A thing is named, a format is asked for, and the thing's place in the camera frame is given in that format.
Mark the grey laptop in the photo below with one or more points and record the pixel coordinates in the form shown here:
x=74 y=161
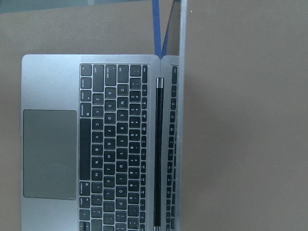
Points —
x=101 y=137

